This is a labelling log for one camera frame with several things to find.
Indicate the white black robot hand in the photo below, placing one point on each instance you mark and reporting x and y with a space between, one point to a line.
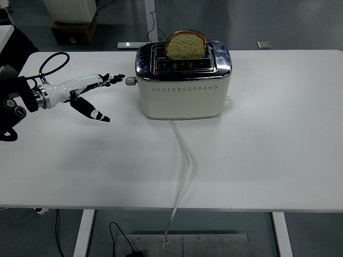
64 88

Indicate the cream toaster with chrome top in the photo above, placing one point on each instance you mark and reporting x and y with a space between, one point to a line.
182 99

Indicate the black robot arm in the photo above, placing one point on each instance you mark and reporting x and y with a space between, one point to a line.
14 91

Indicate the brown cardboard box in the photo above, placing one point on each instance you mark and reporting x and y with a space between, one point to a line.
73 32

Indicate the black bulky object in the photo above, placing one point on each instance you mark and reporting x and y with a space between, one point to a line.
18 45

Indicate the white box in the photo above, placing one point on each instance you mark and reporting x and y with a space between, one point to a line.
69 9

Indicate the white side table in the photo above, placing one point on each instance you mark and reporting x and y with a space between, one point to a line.
4 34

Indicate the white stand with foot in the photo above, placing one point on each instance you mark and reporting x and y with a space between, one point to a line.
150 16

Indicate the small white device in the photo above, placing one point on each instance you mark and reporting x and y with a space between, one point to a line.
41 211

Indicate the brown bread slice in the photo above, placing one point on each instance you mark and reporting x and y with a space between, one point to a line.
185 46

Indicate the white table leg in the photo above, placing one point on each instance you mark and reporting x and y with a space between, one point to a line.
282 235
84 233

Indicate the grey metal plate with screws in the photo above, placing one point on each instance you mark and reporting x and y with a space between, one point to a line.
209 245

